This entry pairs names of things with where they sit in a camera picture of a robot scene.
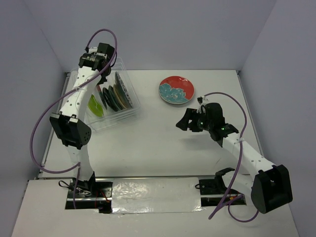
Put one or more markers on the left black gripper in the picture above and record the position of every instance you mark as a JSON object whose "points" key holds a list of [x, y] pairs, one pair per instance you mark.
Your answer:
{"points": [[103, 79]]}

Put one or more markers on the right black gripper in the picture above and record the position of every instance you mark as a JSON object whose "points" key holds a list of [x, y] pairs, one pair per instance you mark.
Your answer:
{"points": [[190, 114]]}

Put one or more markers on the white pink plate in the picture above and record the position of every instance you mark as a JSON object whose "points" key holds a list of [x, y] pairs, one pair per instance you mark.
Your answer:
{"points": [[101, 96]]}

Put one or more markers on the blue blossom plate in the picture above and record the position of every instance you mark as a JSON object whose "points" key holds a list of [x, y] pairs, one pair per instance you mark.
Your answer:
{"points": [[160, 97]]}

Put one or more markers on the red floral plate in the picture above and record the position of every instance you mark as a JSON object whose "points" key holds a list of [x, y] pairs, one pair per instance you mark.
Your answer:
{"points": [[177, 81]]}

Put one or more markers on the dark patterned plate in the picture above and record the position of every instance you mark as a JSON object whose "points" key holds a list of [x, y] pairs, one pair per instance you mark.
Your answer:
{"points": [[123, 91]]}

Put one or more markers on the lime green plate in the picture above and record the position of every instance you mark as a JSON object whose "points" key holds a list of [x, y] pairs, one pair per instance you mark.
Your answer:
{"points": [[95, 107]]}

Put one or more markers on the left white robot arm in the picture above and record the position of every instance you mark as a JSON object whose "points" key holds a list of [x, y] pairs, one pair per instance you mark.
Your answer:
{"points": [[69, 124]]}

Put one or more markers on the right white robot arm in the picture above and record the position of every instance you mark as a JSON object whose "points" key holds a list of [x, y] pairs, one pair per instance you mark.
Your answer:
{"points": [[268, 185]]}

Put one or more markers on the beige plate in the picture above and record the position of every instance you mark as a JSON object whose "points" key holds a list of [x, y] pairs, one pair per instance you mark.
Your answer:
{"points": [[121, 98]]}

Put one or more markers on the silver foil tape patch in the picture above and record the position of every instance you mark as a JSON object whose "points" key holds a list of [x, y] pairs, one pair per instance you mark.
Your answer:
{"points": [[155, 195]]}

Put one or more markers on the white wire dish rack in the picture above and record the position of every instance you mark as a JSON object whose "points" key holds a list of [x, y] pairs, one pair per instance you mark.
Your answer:
{"points": [[113, 102]]}

